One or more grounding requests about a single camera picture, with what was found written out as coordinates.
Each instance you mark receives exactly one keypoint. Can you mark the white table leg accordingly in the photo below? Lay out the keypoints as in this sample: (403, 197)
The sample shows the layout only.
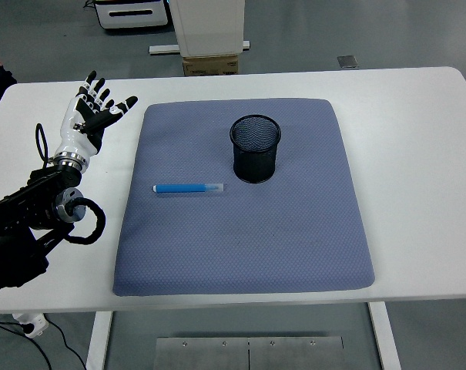
(384, 335)
(98, 339)

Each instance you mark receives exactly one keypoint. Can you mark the blue marker with clear cap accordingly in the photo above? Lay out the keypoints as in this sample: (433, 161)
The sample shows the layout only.
(182, 188)

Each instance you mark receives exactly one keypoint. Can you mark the grey metal plate with screws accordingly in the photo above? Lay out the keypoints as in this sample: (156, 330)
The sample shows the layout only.
(249, 353)

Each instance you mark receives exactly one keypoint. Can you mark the white upright panel stand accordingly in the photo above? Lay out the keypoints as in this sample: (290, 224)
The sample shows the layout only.
(207, 27)

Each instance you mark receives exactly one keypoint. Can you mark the white cabinet with dark slot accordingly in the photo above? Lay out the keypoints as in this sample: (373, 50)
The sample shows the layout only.
(130, 13)

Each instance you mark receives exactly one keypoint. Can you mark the blue-grey textured mat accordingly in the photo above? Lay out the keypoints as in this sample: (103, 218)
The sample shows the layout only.
(240, 200)

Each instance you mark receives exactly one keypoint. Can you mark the black mesh pen holder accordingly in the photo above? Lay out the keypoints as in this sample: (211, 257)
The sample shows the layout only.
(255, 154)

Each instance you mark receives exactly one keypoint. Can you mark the white power strip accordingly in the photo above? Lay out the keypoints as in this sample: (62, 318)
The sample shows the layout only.
(32, 323)

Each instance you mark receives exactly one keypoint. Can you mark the brown cardboard box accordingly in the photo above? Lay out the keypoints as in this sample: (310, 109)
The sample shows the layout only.
(211, 64)

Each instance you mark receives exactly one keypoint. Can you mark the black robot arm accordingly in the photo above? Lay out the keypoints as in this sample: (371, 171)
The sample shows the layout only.
(32, 208)

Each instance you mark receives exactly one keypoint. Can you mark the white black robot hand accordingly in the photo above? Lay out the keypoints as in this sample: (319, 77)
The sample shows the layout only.
(71, 133)

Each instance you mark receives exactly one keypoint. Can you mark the grey floor socket cover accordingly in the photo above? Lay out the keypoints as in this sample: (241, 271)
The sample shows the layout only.
(347, 61)

